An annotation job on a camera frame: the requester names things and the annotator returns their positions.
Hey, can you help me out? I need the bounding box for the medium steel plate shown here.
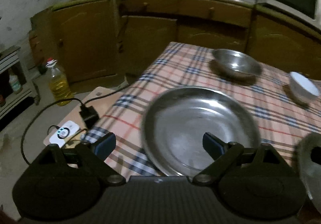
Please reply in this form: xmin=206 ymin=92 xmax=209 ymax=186
xmin=140 ymin=86 xmax=261 ymax=177

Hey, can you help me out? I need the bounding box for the large steel basin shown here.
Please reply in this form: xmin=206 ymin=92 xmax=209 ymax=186
xmin=297 ymin=132 xmax=320 ymax=212

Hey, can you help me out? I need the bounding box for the small steel bowl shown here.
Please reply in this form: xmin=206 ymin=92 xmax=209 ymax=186
xmin=212 ymin=49 xmax=262 ymax=81

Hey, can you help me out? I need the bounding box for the white power bank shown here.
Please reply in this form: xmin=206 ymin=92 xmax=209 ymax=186
xmin=49 ymin=120 xmax=80 ymax=148

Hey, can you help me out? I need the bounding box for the black power adapter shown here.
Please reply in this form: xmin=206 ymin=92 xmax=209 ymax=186
xmin=79 ymin=104 xmax=100 ymax=130

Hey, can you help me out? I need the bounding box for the wooden stool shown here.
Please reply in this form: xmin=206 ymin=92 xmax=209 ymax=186
xmin=43 ymin=85 xmax=119 ymax=151

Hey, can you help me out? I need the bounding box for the plaid tablecloth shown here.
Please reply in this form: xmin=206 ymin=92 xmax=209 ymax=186
xmin=84 ymin=42 xmax=320 ymax=177

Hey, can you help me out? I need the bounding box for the cooking oil bottle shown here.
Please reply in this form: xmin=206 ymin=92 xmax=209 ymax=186
xmin=46 ymin=58 xmax=74 ymax=106

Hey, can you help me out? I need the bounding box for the bluish white ceramic bowl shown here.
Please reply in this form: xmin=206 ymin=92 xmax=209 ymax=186
xmin=289 ymin=71 xmax=320 ymax=104

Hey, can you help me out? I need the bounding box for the green bottle on shelf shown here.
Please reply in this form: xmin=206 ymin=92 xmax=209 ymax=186
xmin=8 ymin=68 xmax=23 ymax=94

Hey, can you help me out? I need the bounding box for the brown wooden cabinet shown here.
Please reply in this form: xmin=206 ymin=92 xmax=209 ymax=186
xmin=29 ymin=0 xmax=320 ymax=92

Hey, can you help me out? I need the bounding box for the grey metal shelf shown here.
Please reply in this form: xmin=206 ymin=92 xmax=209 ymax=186
xmin=1 ymin=46 xmax=40 ymax=119

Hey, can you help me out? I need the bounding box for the black cable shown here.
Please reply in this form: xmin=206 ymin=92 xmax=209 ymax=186
xmin=20 ymin=77 xmax=136 ymax=166

